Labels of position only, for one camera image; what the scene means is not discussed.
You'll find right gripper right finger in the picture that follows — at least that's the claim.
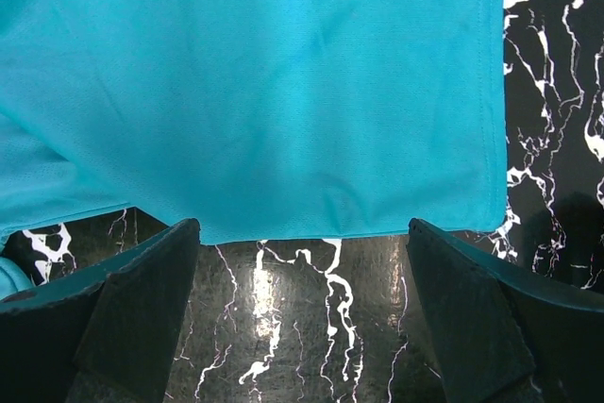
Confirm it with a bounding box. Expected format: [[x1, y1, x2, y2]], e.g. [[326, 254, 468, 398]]
[[407, 219, 603, 402]]

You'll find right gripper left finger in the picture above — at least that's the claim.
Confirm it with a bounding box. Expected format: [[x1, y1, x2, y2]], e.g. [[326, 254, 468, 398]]
[[1, 219, 200, 402]]

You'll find teal t shirt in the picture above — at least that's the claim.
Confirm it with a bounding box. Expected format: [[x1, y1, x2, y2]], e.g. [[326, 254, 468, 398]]
[[0, 0, 510, 300]]

